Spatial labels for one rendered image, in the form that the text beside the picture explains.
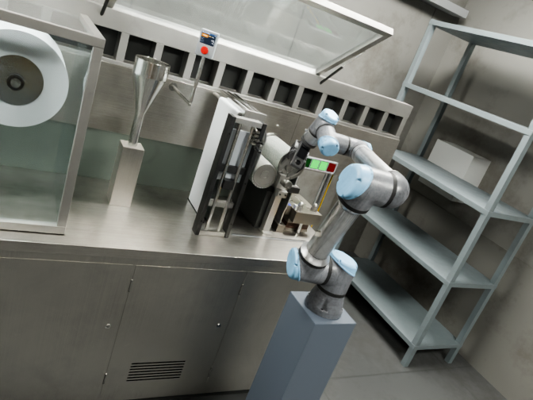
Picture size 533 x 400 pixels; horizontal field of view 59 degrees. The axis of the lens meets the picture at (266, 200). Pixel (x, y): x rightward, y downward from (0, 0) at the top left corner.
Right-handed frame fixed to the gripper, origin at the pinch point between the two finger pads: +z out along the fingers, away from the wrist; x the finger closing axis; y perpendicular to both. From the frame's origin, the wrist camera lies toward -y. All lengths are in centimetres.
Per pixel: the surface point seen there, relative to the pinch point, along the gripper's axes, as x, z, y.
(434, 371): -187, 105, 37
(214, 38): 53, -31, 9
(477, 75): -130, -22, 230
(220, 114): 35.7, 4.0, 18.7
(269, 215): -8.4, 27.3, 2.5
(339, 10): 18, -59, 33
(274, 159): 3.1, 10.5, 19.8
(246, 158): 17.6, 1.2, -3.2
